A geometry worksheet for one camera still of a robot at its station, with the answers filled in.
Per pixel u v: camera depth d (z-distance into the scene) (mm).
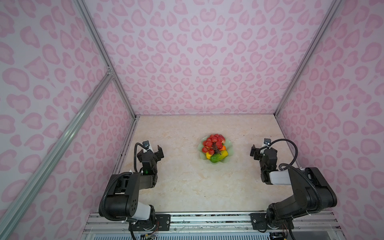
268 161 709
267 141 797
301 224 735
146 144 775
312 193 424
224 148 969
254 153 858
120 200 435
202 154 927
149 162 692
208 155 927
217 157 900
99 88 810
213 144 900
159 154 855
